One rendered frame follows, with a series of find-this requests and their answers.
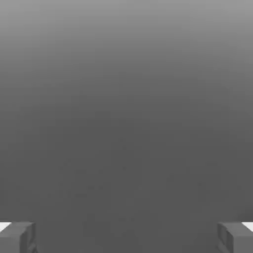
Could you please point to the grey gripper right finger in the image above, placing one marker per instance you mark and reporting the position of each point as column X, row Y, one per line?
column 237, row 238

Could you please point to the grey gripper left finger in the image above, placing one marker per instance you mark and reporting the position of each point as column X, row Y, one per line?
column 15, row 238

